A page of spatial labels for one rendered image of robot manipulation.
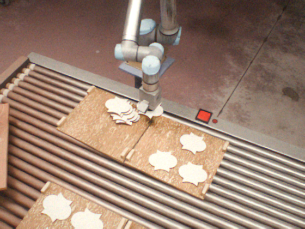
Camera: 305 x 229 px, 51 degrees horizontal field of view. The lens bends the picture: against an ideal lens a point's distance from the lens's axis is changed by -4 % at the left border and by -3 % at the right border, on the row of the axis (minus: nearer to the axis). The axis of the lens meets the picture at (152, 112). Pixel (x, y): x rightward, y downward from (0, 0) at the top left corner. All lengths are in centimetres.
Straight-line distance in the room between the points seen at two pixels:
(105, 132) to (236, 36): 263
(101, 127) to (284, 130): 189
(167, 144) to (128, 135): 21
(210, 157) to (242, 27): 276
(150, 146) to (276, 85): 213
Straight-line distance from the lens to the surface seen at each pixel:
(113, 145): 167
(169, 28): 189
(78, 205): 153
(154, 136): 170
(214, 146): 170
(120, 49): 152
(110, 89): 196
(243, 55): 378
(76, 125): 178
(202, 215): 153
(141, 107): 155
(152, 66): 140
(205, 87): 330
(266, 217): 159
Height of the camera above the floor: 230
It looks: 49 degrees down
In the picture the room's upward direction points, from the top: 2 degrees clockwise
